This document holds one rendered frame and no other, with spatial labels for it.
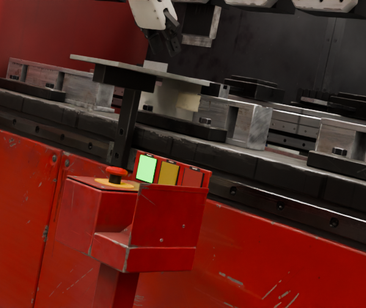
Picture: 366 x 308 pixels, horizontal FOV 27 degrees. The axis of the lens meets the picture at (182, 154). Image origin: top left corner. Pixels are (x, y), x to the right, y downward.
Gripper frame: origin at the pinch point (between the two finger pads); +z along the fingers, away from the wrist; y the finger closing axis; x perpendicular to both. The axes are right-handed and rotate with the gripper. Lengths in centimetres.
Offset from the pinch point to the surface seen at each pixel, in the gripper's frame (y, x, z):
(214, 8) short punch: -6.2, -12.2, -3.4
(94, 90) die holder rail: 31.8, 4.3, 14.0
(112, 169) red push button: -29.2, 40.3, -0.3
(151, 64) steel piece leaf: 1.5, 4.2, 2.7
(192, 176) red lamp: -39, 32, 5
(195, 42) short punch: -1.3, -7.8, 3.3
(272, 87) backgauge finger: -5.1, -23.4, 24.5
